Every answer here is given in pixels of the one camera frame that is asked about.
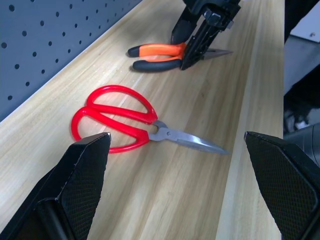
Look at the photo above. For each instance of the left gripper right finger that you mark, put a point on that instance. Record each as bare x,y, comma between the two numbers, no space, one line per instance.
287,185

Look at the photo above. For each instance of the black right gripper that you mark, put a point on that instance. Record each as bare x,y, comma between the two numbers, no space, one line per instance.
220,10

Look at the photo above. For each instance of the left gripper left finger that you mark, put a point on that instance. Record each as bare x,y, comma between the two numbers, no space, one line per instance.
75,190

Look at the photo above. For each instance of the orange black needle-nose pliers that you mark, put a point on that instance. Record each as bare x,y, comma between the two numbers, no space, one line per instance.
155,50

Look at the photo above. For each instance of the grey-blue metal pegboard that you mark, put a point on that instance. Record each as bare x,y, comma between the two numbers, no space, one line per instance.
37,37

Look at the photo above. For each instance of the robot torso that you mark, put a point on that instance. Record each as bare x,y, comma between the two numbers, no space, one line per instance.
300,65

